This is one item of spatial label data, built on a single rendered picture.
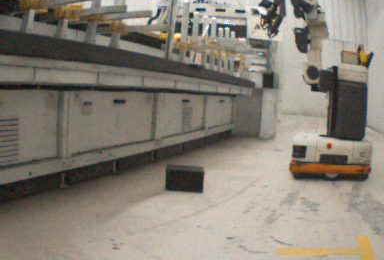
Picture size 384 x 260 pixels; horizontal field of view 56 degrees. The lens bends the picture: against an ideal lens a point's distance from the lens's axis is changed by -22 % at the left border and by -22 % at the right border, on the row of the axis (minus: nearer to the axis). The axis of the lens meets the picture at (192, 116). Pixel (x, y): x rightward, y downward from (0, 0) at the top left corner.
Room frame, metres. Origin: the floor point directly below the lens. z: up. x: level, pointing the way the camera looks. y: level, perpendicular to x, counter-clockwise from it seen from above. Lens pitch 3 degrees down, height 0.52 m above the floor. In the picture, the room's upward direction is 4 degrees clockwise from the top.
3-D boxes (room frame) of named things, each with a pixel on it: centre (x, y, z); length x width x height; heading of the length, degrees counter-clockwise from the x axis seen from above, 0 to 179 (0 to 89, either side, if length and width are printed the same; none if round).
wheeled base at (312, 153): (2.94, -1.06, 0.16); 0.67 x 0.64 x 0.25; 74
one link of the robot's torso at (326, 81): (2.92, -0.88, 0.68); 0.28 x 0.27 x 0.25; 164
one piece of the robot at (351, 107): (2.91, -1.15, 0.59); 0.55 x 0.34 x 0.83; 164
